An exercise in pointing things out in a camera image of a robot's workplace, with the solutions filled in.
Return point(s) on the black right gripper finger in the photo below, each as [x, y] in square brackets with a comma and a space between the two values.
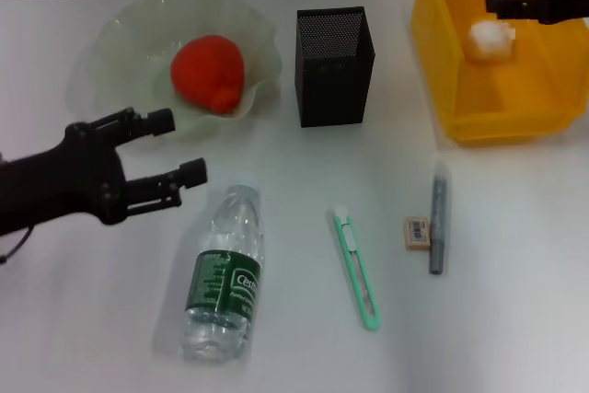
[511, 4]

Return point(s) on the black mesh pen holder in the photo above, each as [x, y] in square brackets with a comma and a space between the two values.
[333, 80]

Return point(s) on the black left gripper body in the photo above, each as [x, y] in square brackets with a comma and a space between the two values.
[69, 181]

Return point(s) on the grey pen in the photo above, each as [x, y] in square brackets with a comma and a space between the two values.
[439, 218]

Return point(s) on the white paper ball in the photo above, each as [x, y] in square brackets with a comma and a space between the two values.
[490, 41]

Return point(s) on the beige eraser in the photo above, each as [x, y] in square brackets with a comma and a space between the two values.
[416, 233]

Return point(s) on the yellow plastic storage bin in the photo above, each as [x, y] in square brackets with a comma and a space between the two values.
[506, 103]

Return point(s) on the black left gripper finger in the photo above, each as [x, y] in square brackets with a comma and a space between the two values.
[156, 121]
[188, 174]

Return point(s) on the translucent wavy fruit plate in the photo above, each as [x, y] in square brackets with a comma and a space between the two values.
[124, 57]

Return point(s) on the green utility knife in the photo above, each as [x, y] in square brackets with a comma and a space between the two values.
[356, 269]

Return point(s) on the orange fruit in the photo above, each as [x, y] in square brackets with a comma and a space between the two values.
[207, 71]

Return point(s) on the clear green-label water bottle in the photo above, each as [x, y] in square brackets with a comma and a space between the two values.
[225, 282]

